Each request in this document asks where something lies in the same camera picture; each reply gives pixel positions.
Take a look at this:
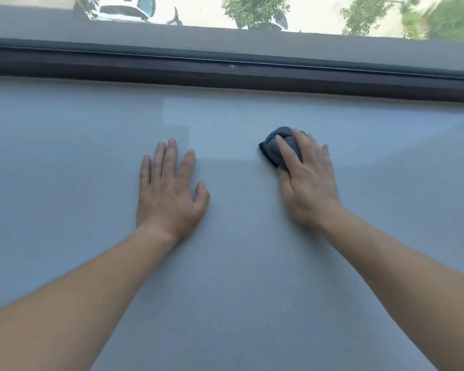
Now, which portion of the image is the person's left hand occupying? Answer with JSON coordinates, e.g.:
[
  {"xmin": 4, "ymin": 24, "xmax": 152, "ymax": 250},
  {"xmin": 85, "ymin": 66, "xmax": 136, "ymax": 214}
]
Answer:
[{"xmin": 136, "ymin": 138, "xmax": 211, "ymax": 244}]

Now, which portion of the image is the person's right hand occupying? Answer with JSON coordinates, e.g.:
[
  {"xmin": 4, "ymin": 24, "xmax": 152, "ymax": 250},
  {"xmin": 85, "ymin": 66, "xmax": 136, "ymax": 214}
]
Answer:
[{"xmin": 275, "ymin": 129, "xmax": 341, "ymax": 229}]

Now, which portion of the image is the dark grey cleaning cloth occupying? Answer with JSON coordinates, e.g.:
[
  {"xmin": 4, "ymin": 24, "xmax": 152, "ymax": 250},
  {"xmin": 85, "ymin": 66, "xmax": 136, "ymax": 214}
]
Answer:
[{"xmin": 259, "ymin": 126, "xmax": 308, "ymax": 171}]

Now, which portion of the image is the person's right forearm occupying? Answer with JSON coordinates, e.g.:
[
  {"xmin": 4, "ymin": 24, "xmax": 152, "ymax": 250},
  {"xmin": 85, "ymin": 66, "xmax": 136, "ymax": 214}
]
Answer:
[{"xmin": 309, "ymin": 201, "xmax": 464, "ymax": 371}]

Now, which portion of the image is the person's left forearm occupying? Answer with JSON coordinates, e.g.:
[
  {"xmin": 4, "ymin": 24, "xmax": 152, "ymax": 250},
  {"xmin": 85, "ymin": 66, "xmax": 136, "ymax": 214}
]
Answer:
[{"xmin": 0, "ymin": 224, "xmax": 179, "ymax": 371}]

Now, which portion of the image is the parked car under tree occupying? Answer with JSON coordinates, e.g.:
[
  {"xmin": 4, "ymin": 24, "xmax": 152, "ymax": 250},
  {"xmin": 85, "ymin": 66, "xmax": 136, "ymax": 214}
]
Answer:
[{"xmin": 235, "ymin": 11, "xmax": 303, "ymax": 33}]

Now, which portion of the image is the grey outer window ledge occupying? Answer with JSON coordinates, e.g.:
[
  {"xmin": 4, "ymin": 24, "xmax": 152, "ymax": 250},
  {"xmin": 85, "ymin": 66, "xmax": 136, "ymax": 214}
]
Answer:
[{"xmin": 0, "ymin": 0, "xmax": 464, "ymax": 74}]

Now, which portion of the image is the green tree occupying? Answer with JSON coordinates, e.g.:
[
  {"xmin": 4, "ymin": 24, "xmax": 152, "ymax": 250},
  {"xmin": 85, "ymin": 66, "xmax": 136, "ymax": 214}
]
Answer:
[
  {"xmin": 221, "ymin": 0, "xmax": 291, "ymax": 30},
  {"xmin": 339, "ymin": 0, "xmax": 389, "ymax": 37}
]

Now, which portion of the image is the white car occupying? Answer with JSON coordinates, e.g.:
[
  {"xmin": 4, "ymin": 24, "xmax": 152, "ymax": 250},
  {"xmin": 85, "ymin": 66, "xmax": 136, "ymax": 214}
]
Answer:
[{"xmin": 86, "ymin": 0, "xmax": 183, "ymax": 27}]

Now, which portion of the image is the green bush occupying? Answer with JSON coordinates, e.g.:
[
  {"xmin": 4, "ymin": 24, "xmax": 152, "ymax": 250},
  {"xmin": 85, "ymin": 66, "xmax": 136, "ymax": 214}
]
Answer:
[{"xmin": 400, "ymin": 0, "xmax": 464, "ymax": 44}]

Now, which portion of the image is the dark window frame track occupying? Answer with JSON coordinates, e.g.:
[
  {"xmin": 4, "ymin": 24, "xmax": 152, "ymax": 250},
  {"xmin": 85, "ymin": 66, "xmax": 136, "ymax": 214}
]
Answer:
[{"xmin": 0, "ymin": 36, "xmax": 464, "ymax": 104}]

